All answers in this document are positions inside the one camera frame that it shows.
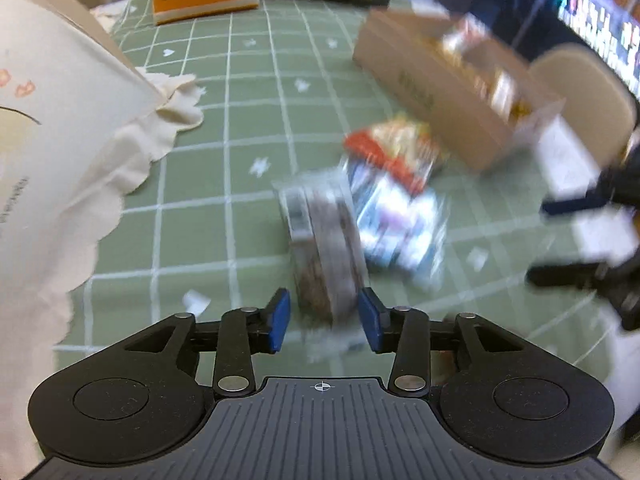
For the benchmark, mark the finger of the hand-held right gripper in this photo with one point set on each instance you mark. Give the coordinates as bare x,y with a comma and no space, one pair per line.
565,275
570,205

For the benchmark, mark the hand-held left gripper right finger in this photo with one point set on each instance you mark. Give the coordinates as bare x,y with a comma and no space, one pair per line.
370,322

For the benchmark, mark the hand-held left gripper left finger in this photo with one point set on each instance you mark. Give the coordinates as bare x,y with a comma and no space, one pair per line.
280,320

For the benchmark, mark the clear brown snack bar packet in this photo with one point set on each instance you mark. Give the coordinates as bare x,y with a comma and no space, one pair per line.
325,250

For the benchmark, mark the pink cardboard box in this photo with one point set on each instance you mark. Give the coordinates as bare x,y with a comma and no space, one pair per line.
430,90

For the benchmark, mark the white bluish snack packet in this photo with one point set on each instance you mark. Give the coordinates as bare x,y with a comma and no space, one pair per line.
400,230

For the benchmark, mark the green checked tablecloth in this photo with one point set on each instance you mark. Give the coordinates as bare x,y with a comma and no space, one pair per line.
225,160

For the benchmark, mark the television screen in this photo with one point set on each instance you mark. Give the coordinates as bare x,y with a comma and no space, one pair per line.
600,15

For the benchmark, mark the red cream snack packet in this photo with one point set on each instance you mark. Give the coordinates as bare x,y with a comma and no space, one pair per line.
395,140

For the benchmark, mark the black appliance with blue light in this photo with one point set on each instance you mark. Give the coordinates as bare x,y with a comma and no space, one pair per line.
492,0

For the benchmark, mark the cream cloth tote bag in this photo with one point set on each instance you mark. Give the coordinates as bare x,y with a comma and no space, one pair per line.
55,135

